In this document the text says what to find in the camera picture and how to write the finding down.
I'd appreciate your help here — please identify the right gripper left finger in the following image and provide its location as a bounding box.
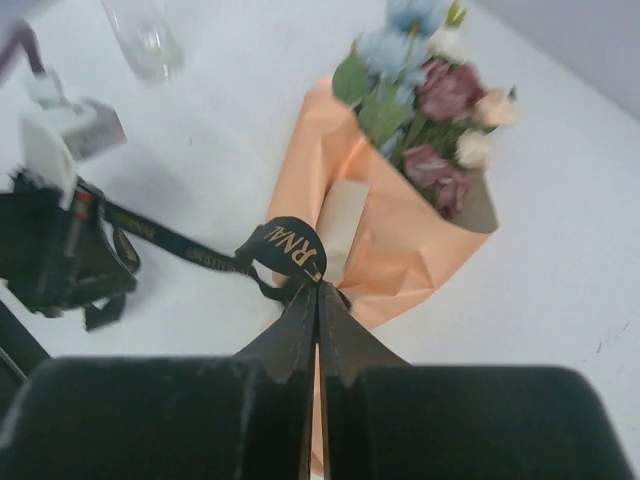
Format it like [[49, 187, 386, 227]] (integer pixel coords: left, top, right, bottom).
[[234, 286, 317, 479]]

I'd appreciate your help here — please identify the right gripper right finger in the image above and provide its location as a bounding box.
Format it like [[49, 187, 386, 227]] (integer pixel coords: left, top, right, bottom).
[[317, 282, 409, 479]]

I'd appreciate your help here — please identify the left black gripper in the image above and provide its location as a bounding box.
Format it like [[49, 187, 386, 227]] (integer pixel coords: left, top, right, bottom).
[[1, 172, 138, 318]]

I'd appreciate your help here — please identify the black ribbon gold lettering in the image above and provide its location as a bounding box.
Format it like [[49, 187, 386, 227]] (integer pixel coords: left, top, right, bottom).
[[82, 215, 354, 331]]

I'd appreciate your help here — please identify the orange wrapping paper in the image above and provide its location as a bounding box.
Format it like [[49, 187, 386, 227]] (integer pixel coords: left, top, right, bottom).
[[267, 79, 498, 329]]

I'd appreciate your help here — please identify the artificial flower bunch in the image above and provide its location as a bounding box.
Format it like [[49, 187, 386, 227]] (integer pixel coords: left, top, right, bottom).
[[332, 1, 521, 218]]

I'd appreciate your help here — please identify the clear glass vase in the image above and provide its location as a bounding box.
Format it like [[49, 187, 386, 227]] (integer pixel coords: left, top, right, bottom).
[[101, 0, 184, 82]]

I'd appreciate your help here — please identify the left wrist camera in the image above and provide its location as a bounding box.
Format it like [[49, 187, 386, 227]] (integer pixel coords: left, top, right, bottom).
[[19, 71, 126, 202]]

